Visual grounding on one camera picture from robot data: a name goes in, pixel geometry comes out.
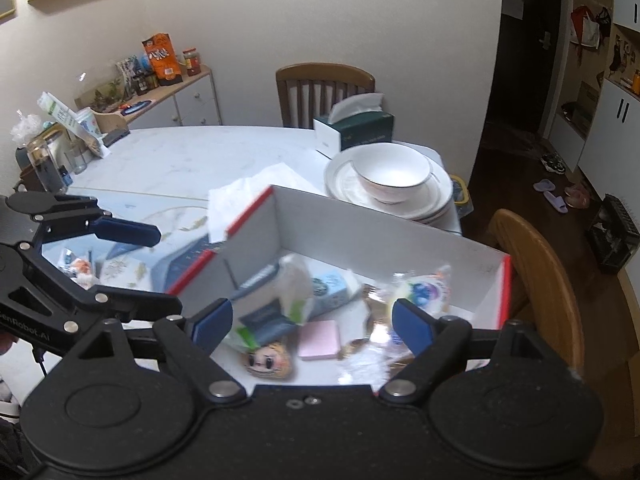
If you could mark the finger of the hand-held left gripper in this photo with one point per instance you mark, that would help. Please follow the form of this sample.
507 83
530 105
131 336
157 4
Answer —
130 231
145 306

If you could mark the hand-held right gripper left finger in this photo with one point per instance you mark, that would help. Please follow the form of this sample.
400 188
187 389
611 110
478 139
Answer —
212 324

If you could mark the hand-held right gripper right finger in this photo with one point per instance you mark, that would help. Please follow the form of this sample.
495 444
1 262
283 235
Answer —
412 324

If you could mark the blueberry print pudding pack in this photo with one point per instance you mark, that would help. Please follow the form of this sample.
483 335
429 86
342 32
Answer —
425 292

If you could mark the clear bag with white contents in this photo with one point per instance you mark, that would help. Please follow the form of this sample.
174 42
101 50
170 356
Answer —
370 365

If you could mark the white and grey tissue pack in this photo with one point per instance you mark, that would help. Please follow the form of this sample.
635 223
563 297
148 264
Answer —
272 300

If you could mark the small cartoon figure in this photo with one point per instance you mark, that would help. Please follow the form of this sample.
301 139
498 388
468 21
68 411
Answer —
270 360

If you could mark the light blue milk carton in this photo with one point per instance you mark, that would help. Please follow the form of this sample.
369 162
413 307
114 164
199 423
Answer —
332 290

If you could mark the pink sticky note pad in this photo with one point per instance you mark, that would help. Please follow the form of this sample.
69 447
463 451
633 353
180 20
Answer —
320 340

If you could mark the red cardboard box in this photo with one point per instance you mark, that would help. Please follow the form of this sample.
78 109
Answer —
360 240

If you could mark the white marble desktop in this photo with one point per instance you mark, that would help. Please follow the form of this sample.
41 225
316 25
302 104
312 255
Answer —
200 152

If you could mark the small orange and white packet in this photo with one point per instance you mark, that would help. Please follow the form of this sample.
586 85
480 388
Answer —
77 267

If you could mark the small clear glass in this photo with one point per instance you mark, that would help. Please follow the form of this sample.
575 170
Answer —
76 160

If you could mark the tall glass tumbler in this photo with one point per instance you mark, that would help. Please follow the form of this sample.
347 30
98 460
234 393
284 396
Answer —
45 165

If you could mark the white paper napkin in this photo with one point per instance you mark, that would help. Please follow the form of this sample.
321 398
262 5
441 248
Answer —
235 205

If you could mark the white and green plastic package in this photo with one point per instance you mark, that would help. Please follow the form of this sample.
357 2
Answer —
75 122

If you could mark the dark clothing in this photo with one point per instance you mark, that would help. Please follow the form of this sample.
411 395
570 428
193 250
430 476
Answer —
10 450

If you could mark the stack of white plates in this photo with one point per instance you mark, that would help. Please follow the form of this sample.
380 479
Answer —
440 195

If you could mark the light wooden chair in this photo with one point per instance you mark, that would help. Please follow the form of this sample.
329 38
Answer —
545 280

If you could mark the white wooden cabinet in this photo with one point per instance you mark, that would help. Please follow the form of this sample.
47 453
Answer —
190 102

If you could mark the crumpled clear plastic bag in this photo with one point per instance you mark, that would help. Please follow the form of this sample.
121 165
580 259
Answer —
25 130

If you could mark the orange snack bag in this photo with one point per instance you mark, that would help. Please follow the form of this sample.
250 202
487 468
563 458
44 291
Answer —
162 60

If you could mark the red lidded jar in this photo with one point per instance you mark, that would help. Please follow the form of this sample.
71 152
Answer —
192 62

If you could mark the purple slippers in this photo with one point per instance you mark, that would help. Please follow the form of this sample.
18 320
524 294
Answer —
550 197

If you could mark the white and green tissue box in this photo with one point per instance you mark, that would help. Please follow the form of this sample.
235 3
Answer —
360 127

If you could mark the pink slippers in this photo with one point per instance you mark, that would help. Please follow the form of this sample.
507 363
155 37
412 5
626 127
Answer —
577 196

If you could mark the dark sneakers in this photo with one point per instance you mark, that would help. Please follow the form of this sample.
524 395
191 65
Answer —
554 164

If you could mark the black plastic crate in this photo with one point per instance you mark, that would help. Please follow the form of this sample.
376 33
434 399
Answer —
615 235

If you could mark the dark wooden chair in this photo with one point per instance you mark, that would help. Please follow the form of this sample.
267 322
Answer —
325 92

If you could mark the white cupboard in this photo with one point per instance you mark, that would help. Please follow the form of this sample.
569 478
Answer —
615 140

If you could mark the hanging red and white bag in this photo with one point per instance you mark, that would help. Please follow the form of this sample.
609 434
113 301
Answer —
590 27

